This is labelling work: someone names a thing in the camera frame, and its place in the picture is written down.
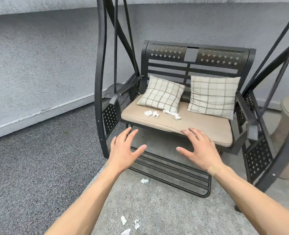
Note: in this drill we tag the long crumpled white tissue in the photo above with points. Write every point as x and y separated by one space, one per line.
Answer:
171 113

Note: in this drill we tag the person's right forearm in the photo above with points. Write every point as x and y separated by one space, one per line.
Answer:
254 200

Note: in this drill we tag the person's right thumb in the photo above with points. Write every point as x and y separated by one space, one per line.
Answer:
183 150

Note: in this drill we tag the black metal swing bench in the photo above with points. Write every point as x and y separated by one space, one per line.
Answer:
171 52

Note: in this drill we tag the person's right little finger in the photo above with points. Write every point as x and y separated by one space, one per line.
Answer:
215 150

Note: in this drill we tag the person's right middle finger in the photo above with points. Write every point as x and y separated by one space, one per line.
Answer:
196 135

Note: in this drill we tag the beige seat cushion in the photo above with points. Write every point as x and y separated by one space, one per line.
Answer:
203 126

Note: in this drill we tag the person's right hand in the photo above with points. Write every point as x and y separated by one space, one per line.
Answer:
204 156

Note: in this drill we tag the person's left little finger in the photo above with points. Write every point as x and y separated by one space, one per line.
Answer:
111 145

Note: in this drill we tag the torn white tissue piece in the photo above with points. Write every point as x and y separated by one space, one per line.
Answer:
123 220
136 225
126 232

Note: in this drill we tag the person's left thumb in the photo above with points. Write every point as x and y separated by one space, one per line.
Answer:
139 150

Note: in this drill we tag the small plaid pillow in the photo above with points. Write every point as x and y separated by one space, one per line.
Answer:
161 94

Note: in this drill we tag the small crumpled white tissue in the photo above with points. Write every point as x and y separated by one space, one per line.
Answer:
148 113
144 181
156 114

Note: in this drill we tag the person's left forearm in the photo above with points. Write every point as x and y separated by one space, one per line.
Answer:
90 205

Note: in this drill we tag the large plaid pillow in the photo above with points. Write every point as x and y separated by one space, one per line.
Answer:
213 96

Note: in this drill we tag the black metal swing frame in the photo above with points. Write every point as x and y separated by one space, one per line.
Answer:
99 70

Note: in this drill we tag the person's left middle finger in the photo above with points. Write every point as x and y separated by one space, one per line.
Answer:
126 134

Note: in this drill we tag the beige adhesive bandage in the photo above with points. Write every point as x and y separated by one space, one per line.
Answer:
212 171

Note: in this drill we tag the person's left hand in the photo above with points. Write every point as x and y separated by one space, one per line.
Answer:
121 154

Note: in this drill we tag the black metal footrest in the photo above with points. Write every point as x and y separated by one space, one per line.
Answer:
176 172

